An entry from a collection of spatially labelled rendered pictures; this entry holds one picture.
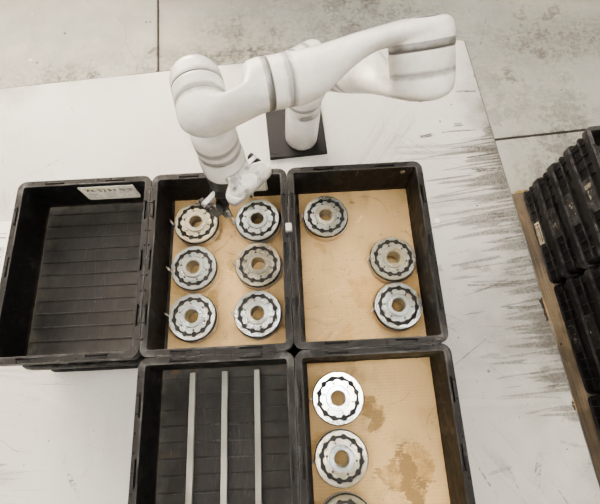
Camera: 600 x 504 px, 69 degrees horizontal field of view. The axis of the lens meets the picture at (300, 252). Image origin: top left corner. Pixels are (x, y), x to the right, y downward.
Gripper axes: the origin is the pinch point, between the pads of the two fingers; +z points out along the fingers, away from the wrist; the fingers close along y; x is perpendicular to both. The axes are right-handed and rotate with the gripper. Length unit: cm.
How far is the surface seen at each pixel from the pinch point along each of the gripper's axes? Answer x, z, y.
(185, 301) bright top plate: 2.2, 14.1, 21.2
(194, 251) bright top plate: -4.9, 14.1, 12.0
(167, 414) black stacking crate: 16.0, 17.2, 39.8
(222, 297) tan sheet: 6.6, 17.1, 15.0
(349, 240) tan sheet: 18.7, 17.0, -14.5
